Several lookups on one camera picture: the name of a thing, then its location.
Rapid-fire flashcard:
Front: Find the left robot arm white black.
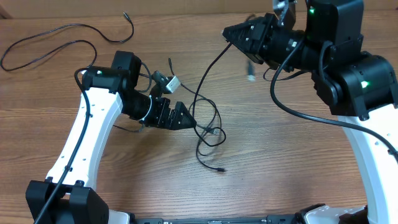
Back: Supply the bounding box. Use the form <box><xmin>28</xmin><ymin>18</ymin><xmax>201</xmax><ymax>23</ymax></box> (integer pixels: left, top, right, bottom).
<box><xmin>25</xmin><ymin>51</ymin><xmax>197</xmax><ymax>223</ymax></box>

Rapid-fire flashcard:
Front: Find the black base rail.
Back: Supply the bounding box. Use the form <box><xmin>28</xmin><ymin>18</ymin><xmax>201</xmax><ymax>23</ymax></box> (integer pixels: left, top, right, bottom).
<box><xmin>77</xmin><ymin>213</ymin><xmax>354</xmax><ymax>224</ymax></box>

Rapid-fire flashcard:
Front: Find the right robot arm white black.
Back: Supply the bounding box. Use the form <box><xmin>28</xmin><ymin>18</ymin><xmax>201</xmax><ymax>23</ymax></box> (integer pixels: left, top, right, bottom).
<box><xmin>223</xmin><ymin>0</ymin><xmax>397</xmax><ymax>223</ymax></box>

